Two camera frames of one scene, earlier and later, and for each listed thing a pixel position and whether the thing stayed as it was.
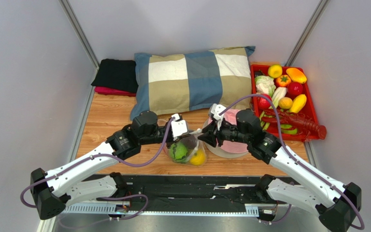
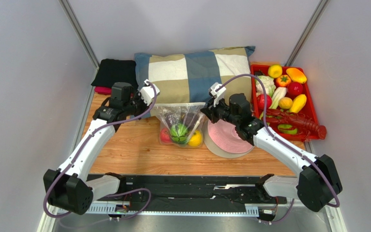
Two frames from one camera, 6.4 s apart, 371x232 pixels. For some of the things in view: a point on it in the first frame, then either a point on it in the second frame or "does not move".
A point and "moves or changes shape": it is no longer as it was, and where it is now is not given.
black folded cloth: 120,75 does not move
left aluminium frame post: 65,5 does not move
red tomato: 294,88 does not move
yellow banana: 298,103 does not move
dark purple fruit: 190,142 → 190,119
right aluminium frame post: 306,33 does not move
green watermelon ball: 178,152 moves or changes shape
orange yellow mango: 296,75 does not move
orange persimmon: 283,80 does not move
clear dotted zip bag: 188,150 → 181,124
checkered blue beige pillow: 202,79 does not move
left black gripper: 168,124 → 136,95
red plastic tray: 282,95 does not move
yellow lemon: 198,158 → 195,139
